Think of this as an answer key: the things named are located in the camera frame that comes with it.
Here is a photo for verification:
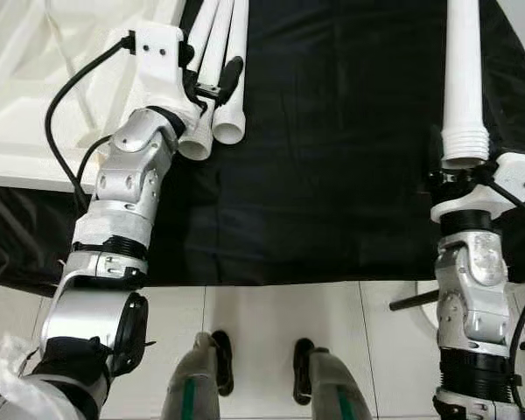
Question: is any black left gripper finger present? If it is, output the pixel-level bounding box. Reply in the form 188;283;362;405
219;57;244;106

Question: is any white plastic table top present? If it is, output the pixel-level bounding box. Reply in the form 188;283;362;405
0;0;189;192

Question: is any black table cloth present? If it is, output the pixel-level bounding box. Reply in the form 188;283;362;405
0;0;525;294

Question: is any grey robot right leg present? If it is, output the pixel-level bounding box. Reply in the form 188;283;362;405
293;337;360;420

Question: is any white crumpled plastic sheet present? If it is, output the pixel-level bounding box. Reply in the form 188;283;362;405
0;337;58;420

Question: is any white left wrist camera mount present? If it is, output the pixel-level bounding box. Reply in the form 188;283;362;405
121;24;204;132

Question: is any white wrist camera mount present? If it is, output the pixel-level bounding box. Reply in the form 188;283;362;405
430;153;525;224
121;24;204;132

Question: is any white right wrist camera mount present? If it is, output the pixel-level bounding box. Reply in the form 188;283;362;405
430;153;525;224

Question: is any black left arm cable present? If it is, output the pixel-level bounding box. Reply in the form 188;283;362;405
44;31;137;213

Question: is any black metal frame bar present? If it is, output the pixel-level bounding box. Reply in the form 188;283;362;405
389;289;438;312

